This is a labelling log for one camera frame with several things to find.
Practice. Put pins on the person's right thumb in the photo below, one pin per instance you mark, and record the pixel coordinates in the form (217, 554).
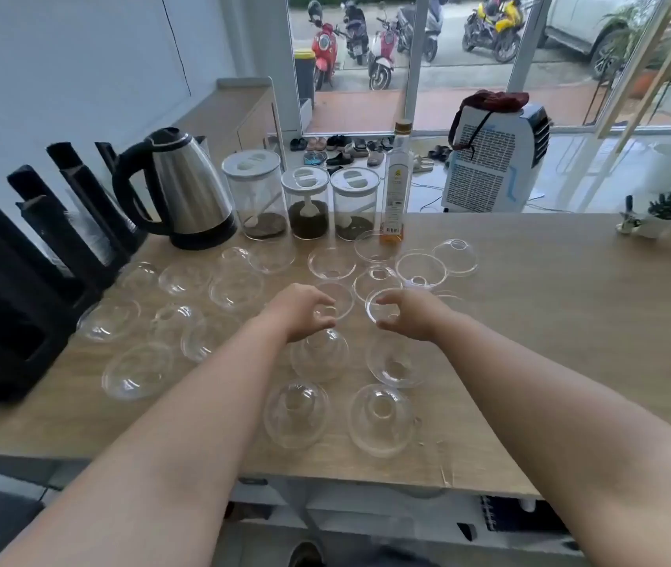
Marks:
(389, 328)

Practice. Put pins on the person's right forearm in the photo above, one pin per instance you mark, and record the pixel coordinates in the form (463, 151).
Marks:
(577, 442)

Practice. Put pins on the black cup dispenser rack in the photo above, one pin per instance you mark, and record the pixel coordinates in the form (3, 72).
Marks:
(22, 271)

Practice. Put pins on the bin with yellow lid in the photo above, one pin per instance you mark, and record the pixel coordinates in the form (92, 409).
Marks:
(304, 73)

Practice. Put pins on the clear syrup bottle gold cap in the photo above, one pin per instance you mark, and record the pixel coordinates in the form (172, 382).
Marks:
(397, 188)

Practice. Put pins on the person's left hand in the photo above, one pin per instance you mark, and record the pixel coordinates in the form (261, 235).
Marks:
(297, 312)

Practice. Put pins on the short clear canister with scoop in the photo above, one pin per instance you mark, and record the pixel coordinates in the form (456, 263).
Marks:
(306, 200)

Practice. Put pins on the white car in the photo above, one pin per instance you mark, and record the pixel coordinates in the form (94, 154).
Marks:
(583, 23)

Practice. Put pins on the tall clear canister white lid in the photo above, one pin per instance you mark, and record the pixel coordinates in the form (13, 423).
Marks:
(255, 191)

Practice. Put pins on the person's left thumb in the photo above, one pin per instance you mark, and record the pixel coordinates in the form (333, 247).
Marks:
(323, 322)

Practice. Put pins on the wooden shelf frame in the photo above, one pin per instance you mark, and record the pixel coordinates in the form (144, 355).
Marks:
(636, 76)

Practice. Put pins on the row of shoes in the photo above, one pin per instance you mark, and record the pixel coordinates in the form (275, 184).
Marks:
(347, 152)

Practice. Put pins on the small succulent in white pot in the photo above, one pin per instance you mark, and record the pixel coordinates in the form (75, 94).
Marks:
(664, 212)

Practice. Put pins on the person's left forearm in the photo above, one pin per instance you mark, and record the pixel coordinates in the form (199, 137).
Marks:
(182, 442)

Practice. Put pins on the small cat figurine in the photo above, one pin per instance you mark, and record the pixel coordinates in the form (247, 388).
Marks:
(627, 221)

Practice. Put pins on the grey scooter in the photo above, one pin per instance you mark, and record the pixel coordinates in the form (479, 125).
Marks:
(430, 26)

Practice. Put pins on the white and red scooter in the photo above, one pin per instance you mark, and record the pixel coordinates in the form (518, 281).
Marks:
(381, 56)

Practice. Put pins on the wooden cabinet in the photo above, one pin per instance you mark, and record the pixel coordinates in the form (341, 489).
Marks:
(235, 118)

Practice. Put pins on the person's right hand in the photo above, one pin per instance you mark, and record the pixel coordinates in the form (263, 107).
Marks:
(424, 318)

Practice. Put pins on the yellow motorcycle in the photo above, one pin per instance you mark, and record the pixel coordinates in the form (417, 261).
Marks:
(497, 26)

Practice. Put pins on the person's shoe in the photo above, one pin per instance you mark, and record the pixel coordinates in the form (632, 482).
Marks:
(306, 555)

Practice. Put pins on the dark scooter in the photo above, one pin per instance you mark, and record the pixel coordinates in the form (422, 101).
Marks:
(356, 29)

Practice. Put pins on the dark red bag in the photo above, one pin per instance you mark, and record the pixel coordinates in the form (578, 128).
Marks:
(497, 101)

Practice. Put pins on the white portable air cooler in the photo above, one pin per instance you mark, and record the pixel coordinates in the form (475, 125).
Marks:
(489, 165)

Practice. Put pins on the scatter of clear plastic lids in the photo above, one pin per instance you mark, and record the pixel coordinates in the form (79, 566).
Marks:
(317, 407)

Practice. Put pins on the clear dome cup lid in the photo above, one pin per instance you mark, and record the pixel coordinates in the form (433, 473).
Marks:
(373, 315)
(344, 307)

